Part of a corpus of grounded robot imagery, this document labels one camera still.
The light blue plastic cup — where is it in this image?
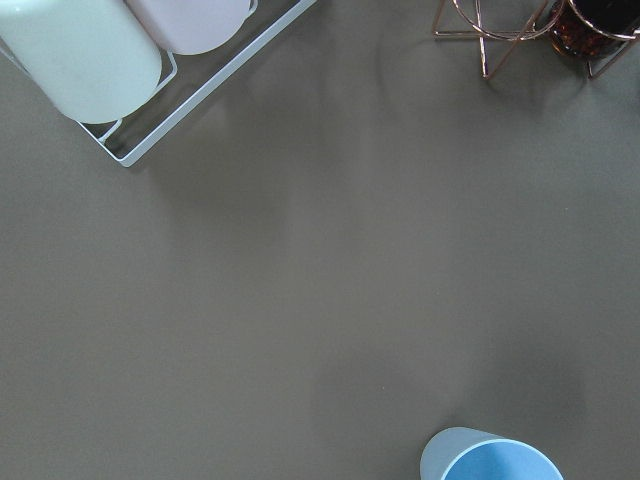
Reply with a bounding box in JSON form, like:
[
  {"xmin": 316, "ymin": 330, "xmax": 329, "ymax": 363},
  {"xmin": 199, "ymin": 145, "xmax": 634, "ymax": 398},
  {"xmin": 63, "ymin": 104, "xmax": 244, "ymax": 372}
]
[{"xmin": 419, "ymin": 427, "xmax": 563, "ymax": 480}]

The pink cup in rack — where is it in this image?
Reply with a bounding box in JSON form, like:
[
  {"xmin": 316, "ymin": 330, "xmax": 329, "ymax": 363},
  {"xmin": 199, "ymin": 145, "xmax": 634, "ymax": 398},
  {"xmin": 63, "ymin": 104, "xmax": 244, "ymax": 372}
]
[{"xmin": 126, "ymin": 0, "xmax": 255, "ymax": 55}]

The green cup in rack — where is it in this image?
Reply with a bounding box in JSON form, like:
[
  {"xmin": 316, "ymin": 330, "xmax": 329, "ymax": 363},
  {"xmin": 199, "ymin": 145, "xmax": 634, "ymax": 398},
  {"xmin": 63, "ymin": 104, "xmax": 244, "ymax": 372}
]
[{"xmin": 1, "ymin": 1, "xmax": 162, "ymax": 124}]

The white wire cup rack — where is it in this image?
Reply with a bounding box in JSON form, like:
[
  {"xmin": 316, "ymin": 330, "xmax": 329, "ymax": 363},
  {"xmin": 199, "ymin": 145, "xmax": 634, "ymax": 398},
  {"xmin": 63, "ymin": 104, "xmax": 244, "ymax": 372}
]
[{"xmin": 0, "ymin": 0, "xmax": 321, "ymax": 169}]

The copper wire bottle rack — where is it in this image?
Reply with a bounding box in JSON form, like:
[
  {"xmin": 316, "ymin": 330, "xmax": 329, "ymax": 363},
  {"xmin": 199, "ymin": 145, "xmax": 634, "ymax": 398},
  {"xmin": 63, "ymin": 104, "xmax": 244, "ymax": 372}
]
[{"xmin": 431, "ymin": 1, "xmax": 639, "ymax": 80}]

